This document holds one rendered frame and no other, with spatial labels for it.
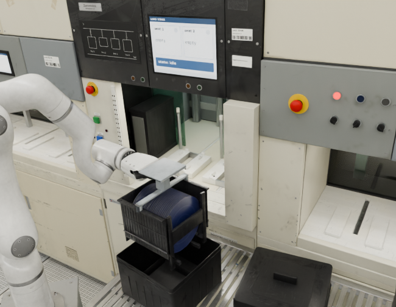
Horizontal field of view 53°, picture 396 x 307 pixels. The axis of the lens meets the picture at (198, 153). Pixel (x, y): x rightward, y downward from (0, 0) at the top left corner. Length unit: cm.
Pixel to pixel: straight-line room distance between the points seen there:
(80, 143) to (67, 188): 104
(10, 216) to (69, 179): 105
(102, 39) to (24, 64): 57
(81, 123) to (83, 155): 11
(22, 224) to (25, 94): 39
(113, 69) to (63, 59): 29
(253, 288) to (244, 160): 45
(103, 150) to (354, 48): 88
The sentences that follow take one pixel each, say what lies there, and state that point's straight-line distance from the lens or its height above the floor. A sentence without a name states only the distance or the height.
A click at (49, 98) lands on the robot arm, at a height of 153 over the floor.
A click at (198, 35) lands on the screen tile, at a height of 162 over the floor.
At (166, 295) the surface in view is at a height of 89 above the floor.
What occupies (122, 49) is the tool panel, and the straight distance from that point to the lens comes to 170.
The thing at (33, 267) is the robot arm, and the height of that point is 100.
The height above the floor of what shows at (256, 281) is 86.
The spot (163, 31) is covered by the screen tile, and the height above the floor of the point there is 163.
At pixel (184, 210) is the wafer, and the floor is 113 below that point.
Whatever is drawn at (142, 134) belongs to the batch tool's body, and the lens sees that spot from 213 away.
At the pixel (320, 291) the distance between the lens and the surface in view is 146.
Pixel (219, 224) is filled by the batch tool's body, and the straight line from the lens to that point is 178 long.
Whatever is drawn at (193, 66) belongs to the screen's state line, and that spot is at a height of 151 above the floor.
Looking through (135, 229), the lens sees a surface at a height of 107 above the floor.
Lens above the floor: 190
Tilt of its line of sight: 27 degrees down
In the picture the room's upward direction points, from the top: 3 degrees counter-clockwise
